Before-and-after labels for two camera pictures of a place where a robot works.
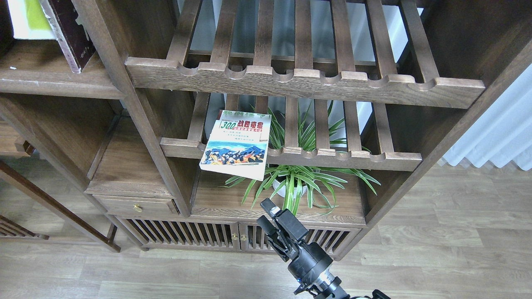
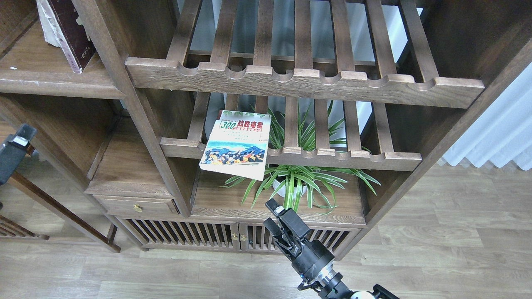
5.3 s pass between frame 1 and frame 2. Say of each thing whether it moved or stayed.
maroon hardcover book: stayed
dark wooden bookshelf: stayed
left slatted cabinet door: stayed
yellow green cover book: moved
